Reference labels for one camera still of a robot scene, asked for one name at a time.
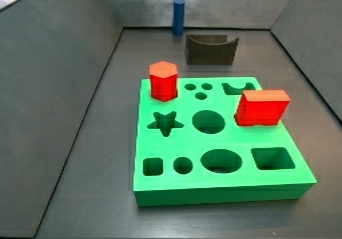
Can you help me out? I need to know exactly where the blue oval peg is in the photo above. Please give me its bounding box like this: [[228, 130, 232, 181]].
[[172, 0, 186, 36]]

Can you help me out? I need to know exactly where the green shape sorting board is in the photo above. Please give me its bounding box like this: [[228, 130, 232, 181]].
[[133, 77, 316, 206]]

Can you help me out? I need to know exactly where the red hexagonal block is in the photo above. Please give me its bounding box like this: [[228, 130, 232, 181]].
[[150, 61, 178, 102]]

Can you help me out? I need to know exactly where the red rectangular block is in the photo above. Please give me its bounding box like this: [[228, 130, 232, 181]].
[[235, 90, 290, 126]]

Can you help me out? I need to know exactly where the black curved stand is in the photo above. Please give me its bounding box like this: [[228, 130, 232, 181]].
[[186, 35, 239, 65]]

